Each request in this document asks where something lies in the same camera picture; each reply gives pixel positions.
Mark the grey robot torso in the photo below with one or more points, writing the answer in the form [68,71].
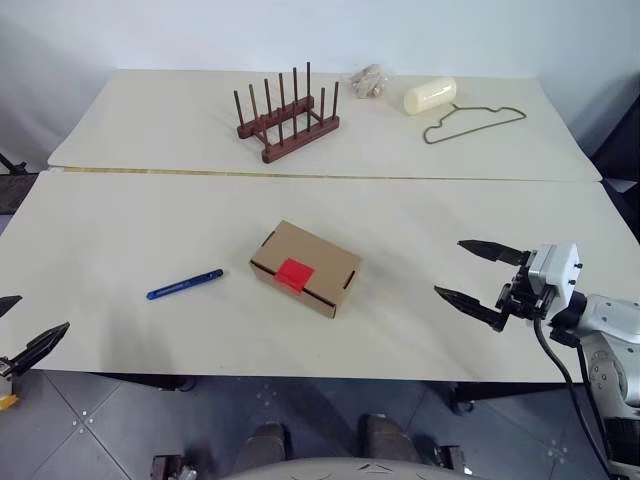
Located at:
[350,470]

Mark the black tripod leg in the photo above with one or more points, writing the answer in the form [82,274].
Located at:
[12,165]

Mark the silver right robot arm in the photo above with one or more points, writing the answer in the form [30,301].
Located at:
[612,325]

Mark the dark caster wheel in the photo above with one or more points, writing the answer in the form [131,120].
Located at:
[172,469]
[450,459]

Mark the black table leg with caster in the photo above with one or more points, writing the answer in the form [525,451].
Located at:
[462,397]

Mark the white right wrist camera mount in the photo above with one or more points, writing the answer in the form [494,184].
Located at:
[557,267]

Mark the clear bag of wooden pieces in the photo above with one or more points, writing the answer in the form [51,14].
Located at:
[367,82]

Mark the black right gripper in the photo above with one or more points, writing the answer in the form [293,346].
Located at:
[525,300]

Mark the brown wooden peg rack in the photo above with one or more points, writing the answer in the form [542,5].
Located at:
[272,152]

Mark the red shiny packet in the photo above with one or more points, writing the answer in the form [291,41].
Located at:
[295,274]

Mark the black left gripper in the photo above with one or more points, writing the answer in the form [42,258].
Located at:
[3,367]

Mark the cream foam cylinder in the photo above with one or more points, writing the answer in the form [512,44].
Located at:
[430,96]

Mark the small yellow object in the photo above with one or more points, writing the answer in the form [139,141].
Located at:
[7,401]

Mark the brown cardboard box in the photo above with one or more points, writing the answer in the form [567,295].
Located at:
[310,250]

